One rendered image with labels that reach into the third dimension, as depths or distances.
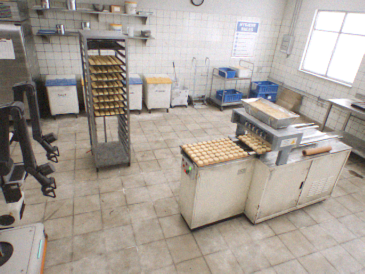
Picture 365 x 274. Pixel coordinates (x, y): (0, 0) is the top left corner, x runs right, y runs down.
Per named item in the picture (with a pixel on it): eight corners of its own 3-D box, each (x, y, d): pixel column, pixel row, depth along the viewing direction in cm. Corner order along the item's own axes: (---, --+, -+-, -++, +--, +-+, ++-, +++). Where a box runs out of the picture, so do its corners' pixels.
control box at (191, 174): (183, 166, 258) (185, 154, 252) (194, 179, 239) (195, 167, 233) (180, 166, 257) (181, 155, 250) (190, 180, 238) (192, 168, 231)
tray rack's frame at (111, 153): (132, 166, 366) (129, 36, 285) (96, 173, 346) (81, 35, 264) (122, 145, 417) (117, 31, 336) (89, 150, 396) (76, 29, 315)
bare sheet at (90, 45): (124, 49, 292) (124, 48, 291) (88, 49, 276) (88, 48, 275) (113, 42, 340) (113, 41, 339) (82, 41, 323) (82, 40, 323)
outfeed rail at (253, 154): (335, 138, 311) (336, 134, 308) (337, 140, 309) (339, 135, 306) (192, 168, 230) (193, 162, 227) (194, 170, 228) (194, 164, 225)
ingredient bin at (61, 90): (51, 121, 487) (44, 83, 452) (52, 109, 539) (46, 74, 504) (80, 119, 507) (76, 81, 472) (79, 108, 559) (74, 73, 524)
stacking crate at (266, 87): (267, 88, 676) (268, 80, 667) (277, 92, 643) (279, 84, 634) (248, 89, 654) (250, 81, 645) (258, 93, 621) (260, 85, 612)
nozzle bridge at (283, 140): (249, 132, 312) (255, 106, 296) (294, 162, 255) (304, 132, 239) (227, 135, 299) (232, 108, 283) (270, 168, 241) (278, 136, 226)
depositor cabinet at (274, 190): (287, 172, 388) (303, 123, 350) (328, 202, 331) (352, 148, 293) (218, 190, 337) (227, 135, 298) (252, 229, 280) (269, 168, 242)
